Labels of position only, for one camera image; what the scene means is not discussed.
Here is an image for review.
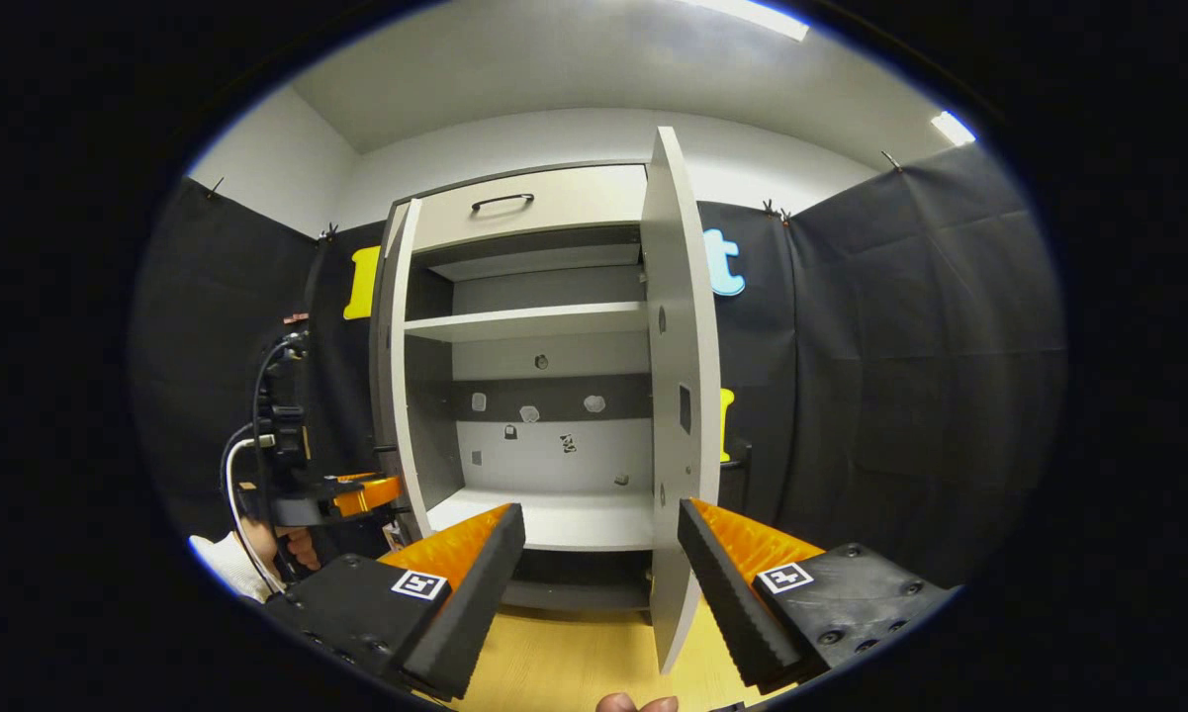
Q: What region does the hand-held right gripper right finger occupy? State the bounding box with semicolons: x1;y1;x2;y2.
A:
677;497;956;693

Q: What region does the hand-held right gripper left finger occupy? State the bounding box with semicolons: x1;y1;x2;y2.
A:
262;502;527;703

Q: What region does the white door with camera sticker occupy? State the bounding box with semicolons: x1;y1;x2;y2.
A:
371;198;434;543

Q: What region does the black bar door handle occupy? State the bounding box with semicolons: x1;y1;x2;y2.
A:
720;440;754;500

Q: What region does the white grey shoe cabinet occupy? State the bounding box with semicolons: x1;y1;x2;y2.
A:
369;126;723;675

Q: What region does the white door with headphone sticker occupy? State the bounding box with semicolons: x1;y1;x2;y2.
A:
639;126;723;675

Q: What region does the white cabinet shelf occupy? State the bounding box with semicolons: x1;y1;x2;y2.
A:
404;302;651;344
427;244;644;283
425;487;656;553

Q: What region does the white cabinet drawer front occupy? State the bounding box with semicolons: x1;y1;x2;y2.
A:
411;163;649;253

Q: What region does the short ceiling light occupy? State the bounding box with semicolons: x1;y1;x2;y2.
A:
930;111;978;147

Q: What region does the long ceiling light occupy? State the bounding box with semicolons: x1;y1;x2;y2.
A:
683;0;812;43

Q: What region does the white cable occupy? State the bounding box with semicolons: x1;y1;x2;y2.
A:
220;435;288;596

